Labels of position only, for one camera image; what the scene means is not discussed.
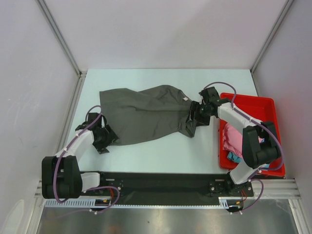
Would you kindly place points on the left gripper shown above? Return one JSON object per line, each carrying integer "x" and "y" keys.
{"x": 111, "y": 137}

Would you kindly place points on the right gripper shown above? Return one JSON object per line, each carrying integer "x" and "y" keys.
{"x": 195, "y": 106}

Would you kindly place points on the dark grey t shirt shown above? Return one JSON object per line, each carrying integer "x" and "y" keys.
{"x": 141, "y": 116}

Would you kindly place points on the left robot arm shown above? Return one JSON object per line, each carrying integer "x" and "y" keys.
{"x": 60, "y": 174}

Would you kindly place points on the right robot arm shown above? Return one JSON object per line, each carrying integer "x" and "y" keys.
{"x": 260, "y": 145}

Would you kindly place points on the pink t shirt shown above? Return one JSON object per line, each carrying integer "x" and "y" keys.
{"x": 232, "y": 140}

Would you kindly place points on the blue t shirt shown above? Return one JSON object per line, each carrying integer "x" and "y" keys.
{"x": 234, "y": 158}

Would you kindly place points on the red plastic bin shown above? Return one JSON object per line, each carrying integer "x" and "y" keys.
{"x": 261, "y": 108}

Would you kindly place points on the left aluminium corner post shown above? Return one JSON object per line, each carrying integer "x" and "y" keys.
{"x": 44, "y": 8}

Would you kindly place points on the aluminium corner post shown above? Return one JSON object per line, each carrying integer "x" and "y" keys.
{"x": 44, "y": 8}
{"x": 274, "y": 30}

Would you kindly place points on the left cable duct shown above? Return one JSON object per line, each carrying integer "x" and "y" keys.
{"x": 92, "y": 203}

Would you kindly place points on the cable duct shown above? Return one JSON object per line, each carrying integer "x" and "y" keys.
{"x": 92, "y": 203}
{"x": 232, "y": 202}

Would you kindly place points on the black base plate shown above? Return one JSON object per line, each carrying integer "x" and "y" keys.
{"x": 148, "y": 189}

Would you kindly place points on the right cable duct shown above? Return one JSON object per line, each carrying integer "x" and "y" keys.
{"x": 232, "y": 202}

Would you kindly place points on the right aluminium corner post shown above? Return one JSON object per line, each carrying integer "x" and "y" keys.
{"x": 274, "y": 30}

